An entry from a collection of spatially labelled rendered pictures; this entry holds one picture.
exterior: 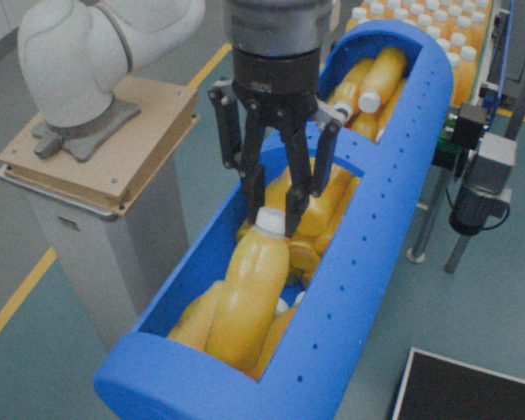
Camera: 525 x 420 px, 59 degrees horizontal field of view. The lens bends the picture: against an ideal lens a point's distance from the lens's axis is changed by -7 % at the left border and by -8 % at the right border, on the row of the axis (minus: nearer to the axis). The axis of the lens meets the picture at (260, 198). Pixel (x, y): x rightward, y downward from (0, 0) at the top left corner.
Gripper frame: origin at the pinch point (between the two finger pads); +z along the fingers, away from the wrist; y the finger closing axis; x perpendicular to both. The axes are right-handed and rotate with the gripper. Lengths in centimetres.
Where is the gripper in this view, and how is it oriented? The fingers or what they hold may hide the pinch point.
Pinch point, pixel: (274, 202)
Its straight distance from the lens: 55.3
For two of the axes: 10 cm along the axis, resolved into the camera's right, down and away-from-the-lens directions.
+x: 4.4, -6.6, 6.1
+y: 9.0, 3.1, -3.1
